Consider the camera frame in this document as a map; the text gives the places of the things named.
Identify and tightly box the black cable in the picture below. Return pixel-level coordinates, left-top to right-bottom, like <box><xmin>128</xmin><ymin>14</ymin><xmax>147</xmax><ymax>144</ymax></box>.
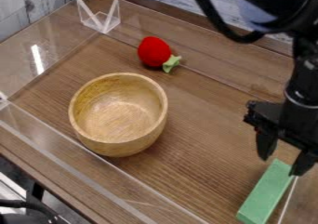
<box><xmin>186</xmin><ymin>0</ymin><xmax>266</xmax><ymax>45</ymax></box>

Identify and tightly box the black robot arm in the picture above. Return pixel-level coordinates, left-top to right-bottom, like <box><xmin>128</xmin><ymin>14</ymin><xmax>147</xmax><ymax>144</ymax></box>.
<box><xmin>238</xmin><ymin>0</ymin><xmax>318</xmax><ymax>176</ymax></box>

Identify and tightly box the green rectangular block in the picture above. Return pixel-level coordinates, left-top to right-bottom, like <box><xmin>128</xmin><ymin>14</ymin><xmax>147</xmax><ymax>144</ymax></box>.
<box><xmin>236</xmin><ymin>159</ymin><xmax>292</xmax><ymax>224</ymax></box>

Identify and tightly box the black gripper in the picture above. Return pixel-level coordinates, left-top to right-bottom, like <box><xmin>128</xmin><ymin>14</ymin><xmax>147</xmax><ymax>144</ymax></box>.
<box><xmin>243</xmin><ymin>100</ymin><xmax>318</xmax><ymax>176</ymax></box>

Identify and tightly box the red plush strawberry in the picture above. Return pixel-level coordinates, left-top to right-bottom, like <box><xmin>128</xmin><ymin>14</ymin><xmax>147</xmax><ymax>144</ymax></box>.
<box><xmin>137</xmin><ymin>36</ymin><xmax>182</xmax><ymax>73</ymax></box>

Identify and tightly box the clear acrylic tray wall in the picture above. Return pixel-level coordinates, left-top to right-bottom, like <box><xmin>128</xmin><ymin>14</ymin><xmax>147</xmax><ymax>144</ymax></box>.
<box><xmin>0</xmin><ymin>0</ymin><xmax>318</xmax><ymax>224</ymax></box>

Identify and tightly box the wooden brown bowl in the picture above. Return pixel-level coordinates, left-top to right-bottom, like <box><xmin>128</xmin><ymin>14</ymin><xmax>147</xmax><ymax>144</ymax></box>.
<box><xmin>68</xmin><ymin>72</ymin><xmax>168</xmax><ymax>157</ymax></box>

